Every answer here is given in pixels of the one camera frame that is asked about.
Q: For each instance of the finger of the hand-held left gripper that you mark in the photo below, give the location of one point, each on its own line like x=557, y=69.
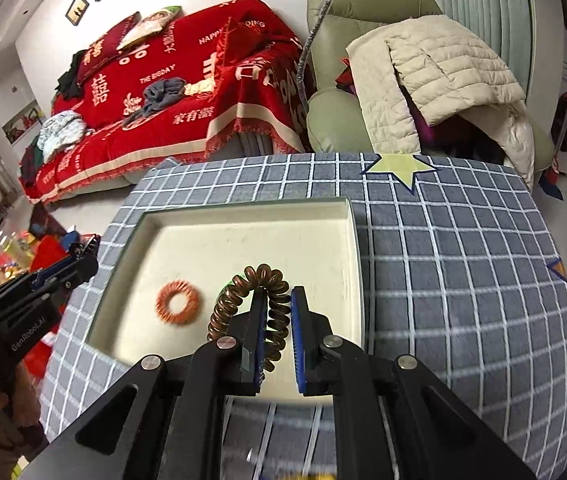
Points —
x=80, y=275
x=75, y=257

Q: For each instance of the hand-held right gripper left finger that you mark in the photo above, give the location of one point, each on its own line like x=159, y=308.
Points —
x=262, y=332

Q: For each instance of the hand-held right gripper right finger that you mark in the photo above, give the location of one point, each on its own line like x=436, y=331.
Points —
x=297, y=340

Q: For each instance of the white shallow tray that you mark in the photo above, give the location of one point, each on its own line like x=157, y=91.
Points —
x=213, y=240

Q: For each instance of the dark red clothes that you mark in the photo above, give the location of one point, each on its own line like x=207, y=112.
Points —
x=30, y=165

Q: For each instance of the pale patterned clothes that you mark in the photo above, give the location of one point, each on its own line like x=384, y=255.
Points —
x=60, y=130

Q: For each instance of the red covered sofa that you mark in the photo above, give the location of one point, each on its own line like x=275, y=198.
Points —
x=163, y=130

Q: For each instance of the dark crumpled clothes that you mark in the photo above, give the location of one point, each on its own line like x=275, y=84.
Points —
x=70, y=80

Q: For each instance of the grey crumpled garment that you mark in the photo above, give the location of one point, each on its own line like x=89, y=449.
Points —
x=163, y=92

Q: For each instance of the red embroidered pillow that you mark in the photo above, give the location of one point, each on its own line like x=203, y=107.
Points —
x=108, y=45

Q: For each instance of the green leather armchair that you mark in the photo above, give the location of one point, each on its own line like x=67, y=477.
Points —
x=333, y=120

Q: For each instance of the printed portrait cushion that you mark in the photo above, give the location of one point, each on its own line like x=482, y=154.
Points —
x=151, y=25

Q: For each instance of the purple and red clothes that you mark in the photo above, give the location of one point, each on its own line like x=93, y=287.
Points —
x=426, y=130

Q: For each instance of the small dark framed picture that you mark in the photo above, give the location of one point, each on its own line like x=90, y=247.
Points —
x=77, y=9

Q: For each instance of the red tasselled pillow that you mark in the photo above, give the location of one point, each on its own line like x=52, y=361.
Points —
x=236, y=40

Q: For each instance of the cream down jacket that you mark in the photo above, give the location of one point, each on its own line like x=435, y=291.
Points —
x=438, y=60

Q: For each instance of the pale green curtain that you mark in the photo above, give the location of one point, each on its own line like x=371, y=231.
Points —
x=483, y=0

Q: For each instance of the unframed wall picture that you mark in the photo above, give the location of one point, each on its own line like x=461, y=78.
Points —
x=23, y=122

